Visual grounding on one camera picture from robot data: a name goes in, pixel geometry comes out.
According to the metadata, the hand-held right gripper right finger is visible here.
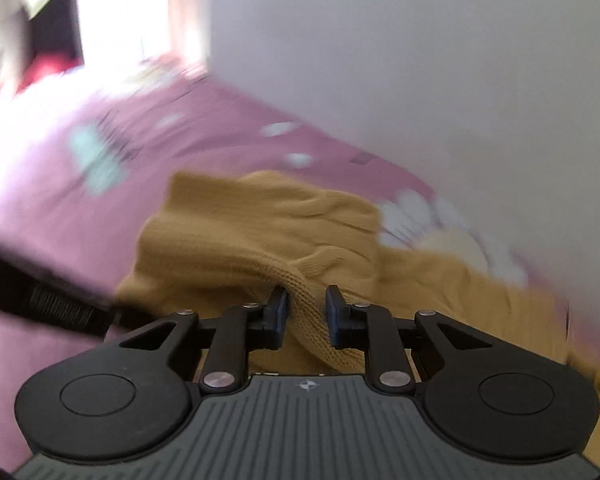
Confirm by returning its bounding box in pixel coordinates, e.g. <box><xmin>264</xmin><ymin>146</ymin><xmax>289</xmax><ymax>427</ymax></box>
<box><xmin>325</xmin><ymin>285</ymin><xmax>495</xmax><ymax>395</ymax></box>

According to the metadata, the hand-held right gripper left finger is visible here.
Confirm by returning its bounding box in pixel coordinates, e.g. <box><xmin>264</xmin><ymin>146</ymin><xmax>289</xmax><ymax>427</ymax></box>
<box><xmin>119</xmin><ymin>285</ymin><xmax>290</xmax><ymax>395</ymax></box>

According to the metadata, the bright window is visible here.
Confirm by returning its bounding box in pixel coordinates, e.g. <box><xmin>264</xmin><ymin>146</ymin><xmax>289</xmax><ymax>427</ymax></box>
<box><xmin>77</xmin><ymin>0</ymin><xmax>213</xmax><ymax>78</ymax></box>

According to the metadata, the pink floral bed sheet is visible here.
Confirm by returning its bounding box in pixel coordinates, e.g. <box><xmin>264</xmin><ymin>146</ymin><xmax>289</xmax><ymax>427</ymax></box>
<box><xmin>0</xmin><ymin>57</ymin><xmax>600</xmax><ymax>471</ymax></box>

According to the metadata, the dark furniture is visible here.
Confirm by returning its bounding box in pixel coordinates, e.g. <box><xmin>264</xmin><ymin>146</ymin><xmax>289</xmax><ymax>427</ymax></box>
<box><xmin>0</xmin><ymin>0</ymin><xmax>83</xmax><ymax>111</ymax></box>

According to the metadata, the red cloth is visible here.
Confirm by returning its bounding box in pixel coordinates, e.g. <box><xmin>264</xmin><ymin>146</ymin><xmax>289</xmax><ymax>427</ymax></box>
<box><xmin>15</xmin><ymin>54</ymin><xmax>86</xmax><ymax>96</ymax></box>

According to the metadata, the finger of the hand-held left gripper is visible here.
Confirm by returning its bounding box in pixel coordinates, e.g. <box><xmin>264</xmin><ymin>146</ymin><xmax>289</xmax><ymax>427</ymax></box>
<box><xmin>109</xmin><ymin>302</ymin><xmax>155</xmax><ymax>335</ymax></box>

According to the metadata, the yellow cable-knit cardigan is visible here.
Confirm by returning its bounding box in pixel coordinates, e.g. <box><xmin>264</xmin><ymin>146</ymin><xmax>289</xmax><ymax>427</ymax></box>
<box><xmin>112</xmin><ymin>170</ymin><xmax>600</xmax><ymax>393</ymax></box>

